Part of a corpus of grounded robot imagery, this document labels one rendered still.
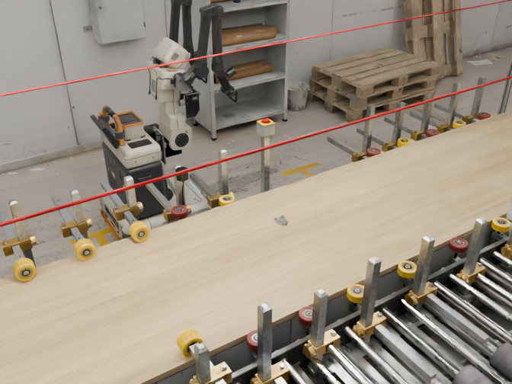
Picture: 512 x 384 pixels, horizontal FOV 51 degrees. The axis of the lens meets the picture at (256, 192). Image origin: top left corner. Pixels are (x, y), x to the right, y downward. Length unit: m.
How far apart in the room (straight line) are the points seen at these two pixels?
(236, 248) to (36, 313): 0.85
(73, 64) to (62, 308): 3.22
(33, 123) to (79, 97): 0.46
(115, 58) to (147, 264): 3.15
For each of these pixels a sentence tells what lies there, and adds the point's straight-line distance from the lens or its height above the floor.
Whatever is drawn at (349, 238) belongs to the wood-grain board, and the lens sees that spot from 2.51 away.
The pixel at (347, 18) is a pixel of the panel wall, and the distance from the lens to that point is 6.58.
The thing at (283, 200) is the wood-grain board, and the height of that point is 0.90.
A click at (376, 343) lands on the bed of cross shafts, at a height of 0.71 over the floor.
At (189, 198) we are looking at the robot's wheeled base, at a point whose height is 0.28.
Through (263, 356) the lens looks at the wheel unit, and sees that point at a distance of 1.89.
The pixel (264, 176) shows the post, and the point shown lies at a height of 0.91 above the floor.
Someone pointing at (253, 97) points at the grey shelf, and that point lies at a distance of 6.04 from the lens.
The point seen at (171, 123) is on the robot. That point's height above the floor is 0.86.
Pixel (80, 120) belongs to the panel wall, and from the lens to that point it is 5.32.
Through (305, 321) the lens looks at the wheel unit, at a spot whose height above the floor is 0.90.
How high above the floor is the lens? 2.37
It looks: 31 degrees down
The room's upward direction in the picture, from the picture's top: straight up
